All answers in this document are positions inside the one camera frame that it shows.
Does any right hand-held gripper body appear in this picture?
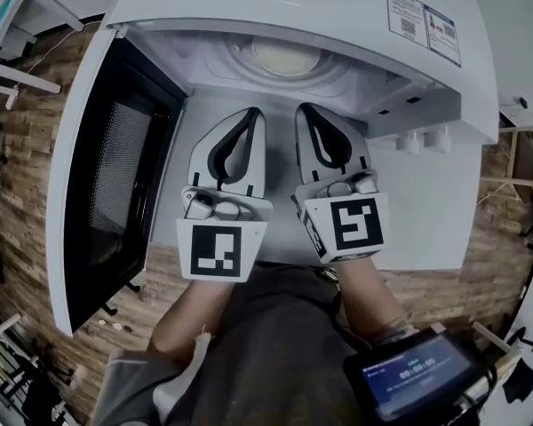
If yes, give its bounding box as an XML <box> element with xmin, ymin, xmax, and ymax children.
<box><xmin>290</xmin><ymin>169</ymin><xmax>390</xmax><ymax>266</ymax></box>

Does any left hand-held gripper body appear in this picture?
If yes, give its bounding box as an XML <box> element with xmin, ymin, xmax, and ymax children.
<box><xmin>176</xmin><ymin>185</ymin><xmax>275</xmax><ymax>283</ymax></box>

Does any cream round bowl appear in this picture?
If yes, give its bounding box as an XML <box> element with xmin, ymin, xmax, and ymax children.
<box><xmin>248</xmin><ymin>35</ymin><xmax>323</xmax><ymax>75</ymax></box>

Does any person's right forearm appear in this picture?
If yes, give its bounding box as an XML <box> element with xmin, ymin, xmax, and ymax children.
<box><xmin>335</xmin><ymin>255</ymin><xmax>421</xmax><ymax>343</ymax></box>

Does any person's left forearm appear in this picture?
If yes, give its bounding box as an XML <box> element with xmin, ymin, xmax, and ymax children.
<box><xmin>147</xmin><ymin>277</ymin><xmax>233</xmax><ymax>357</ymax></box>

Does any white plastic cap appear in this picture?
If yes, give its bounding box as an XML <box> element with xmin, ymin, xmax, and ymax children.
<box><xmin>424</xmin><ymin>126</ymin><xmax>452</xmax><ymax>153</ymax></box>
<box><xmin>394</xmin><ymin>133</ymin><xmax>421</xmax><ymax>155</ymax></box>

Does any person's grey shirt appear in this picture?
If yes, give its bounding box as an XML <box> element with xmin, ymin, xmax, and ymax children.
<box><xmin>92</xmin><ymin>262</ymin><xmax>370</xmax><ymax>426</ymax></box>

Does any white printed label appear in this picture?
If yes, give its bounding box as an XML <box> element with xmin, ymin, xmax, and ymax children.
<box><xmin>385</xmin><ymin>0</ymin><xmax>427</xmax><ymax>48</ymax></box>

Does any blue-edged printed label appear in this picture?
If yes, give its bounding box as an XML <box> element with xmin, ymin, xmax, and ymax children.
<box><xmin>421</xmin><ymin>3</ymin><xmax>464</xmax><ymax>68</ymax></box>

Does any black tablet with screen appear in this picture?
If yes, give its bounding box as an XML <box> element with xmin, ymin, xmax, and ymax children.
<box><xmin>342</xmin><ymin>324</ymin><xmax>498</xmax><ymax>426</ymax></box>

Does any wooden stool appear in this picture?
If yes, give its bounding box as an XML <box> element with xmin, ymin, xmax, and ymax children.
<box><xmin>479</xmin><ymin>122</ymin><xmax>533</xmax><ymax>203</ymax></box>

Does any pale wooden stick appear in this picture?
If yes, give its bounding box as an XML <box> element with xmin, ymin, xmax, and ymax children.
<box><xmin>470</xmin><ymin>320</ymin><xmax>516</xmax><ymax>355</ymax></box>

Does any black clamp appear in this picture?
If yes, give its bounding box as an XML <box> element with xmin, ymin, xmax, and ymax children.
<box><xmin>505</xmin><ymin>326</ymin><xmax>533</xmax><ymax>353</ymax></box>

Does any black chair base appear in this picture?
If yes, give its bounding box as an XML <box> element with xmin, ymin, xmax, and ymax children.
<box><xmin>8</xmin><ymin>339</ymin><xmax>79</xmax><ymax>422</ymax></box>

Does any black bag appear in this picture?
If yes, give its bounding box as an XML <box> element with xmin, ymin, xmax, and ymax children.
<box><xmin>501</xmin><ymin>356</ymin><xmax>533</xmax><ymax>404</ymax></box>

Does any white rack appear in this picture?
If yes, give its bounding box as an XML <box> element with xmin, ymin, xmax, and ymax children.
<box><xmin>0</xmin><ymin>312</ymin><xmax>23</xmax><ymax>398</ymax></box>

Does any white frayed strap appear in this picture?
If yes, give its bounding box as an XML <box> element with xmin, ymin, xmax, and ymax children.
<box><xmin>153</xmin><ymin>325</ymin><xmax>215</xmax><ymax>421</ymax></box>

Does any white frame table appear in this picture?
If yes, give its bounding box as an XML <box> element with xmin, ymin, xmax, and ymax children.
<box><xmin>0</xmin><ymin>0</ymin><xmax>86</xmax><ymax>111</ymax></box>

